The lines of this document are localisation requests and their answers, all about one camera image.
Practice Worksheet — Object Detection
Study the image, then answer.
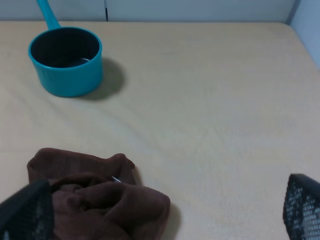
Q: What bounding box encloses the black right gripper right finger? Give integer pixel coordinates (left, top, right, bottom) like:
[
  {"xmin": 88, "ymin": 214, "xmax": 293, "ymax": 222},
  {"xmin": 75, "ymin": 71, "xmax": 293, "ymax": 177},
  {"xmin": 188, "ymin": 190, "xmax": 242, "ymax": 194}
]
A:
[{"xmin": 282, "ymin": 173, "xmax": 320, "ymax": 240}]

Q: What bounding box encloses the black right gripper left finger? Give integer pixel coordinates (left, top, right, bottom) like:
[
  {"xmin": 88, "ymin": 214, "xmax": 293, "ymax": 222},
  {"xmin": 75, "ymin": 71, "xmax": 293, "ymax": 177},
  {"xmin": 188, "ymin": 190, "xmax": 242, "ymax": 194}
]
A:
[{"xmin": 0, "ymin": 179, "xmax": 54, "ymax": 240}]

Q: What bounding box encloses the teal saucepan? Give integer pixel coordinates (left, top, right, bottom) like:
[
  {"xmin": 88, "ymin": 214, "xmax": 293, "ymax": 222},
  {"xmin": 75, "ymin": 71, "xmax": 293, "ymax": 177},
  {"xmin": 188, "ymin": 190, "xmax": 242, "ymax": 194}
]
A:
[{"xmin": 28, "ymin": 0, "xmax": 103, "ymax": 98}]

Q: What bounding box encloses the brown cloth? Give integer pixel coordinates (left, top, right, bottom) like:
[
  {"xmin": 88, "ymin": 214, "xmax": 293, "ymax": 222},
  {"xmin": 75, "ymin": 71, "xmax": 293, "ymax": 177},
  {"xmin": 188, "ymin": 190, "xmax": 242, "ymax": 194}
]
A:
[{"xmin": 27, "ymin": 148, "xmax": 171, "ymax": 240}]

